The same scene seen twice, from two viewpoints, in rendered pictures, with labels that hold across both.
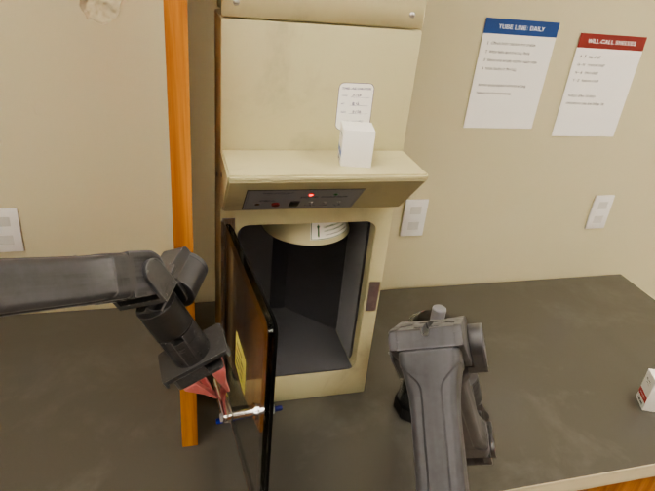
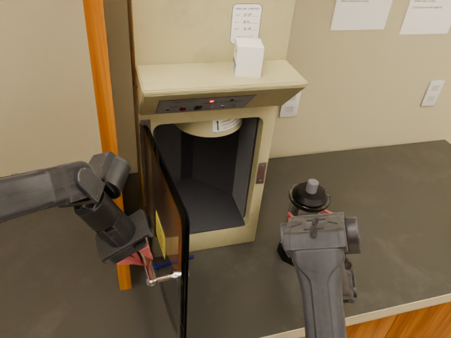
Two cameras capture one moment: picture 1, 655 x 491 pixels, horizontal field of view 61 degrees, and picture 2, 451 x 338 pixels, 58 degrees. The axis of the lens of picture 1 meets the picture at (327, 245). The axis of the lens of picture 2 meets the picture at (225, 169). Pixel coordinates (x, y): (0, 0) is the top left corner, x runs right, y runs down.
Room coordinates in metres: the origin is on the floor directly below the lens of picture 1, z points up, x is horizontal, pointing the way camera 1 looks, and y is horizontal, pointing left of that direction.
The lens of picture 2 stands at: (0.12, 0.02, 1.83)
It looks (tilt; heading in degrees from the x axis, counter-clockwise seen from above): 37 degrees down; 358
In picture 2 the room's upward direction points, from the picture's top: 5 degrees clockwise
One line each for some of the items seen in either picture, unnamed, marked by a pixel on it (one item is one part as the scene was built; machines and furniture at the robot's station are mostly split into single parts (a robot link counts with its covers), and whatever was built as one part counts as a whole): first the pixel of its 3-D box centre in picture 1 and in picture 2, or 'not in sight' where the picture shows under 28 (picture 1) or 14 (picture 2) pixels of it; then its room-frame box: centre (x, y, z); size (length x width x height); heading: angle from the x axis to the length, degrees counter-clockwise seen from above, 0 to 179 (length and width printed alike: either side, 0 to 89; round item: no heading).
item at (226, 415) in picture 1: (233, 398); (156, 265); (0.64, 0.12, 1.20); 0.10 x 0.05 x 0.03; 22
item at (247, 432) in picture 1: (243, 368); (162, 239); (0.71, 0.12, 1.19); 0.30 x 0.01 x 0.40; 22
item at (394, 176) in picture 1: (321, 190); (219, 96); (0.86, 0.02, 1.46); 0.32 x 0.12 x 0.10; 107
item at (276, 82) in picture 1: (293, 215); (197, 111); (1.03, 0.07, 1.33); 0.32 x 0.25 x 0.77; 107
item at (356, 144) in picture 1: (356, 144); (247, 57); (0.88, -0.03, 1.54); 0.05 x 0.05 x 0.06; 6
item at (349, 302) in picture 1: (289, 271); (196, 153); (1.03, 0.07, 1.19); 0.26 x 0.24 x 0.35; 107
